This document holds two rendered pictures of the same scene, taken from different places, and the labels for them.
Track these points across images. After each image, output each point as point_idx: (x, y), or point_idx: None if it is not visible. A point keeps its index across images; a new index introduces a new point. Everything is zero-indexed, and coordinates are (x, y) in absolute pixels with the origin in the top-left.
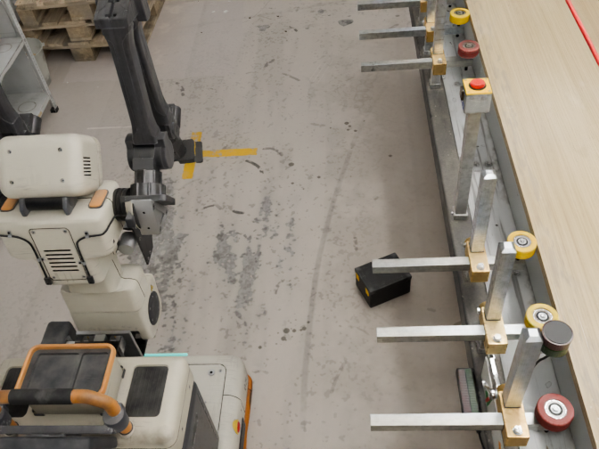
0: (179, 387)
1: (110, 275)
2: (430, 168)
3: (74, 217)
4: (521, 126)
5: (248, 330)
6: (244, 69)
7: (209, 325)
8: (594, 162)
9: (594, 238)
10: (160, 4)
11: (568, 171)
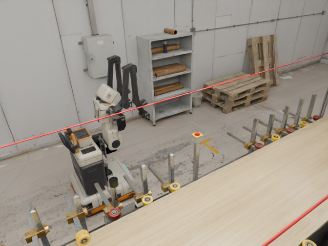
0: (92, 154)
1: (106, 125)
2: None
3: (99, 104)
4: (230, 169)
5: (154, 185)
6: (247, 133)
7: (150, 177)
8: (230, 191)
9: (191, 201)
10: (249, 104)
11: (218, 186)
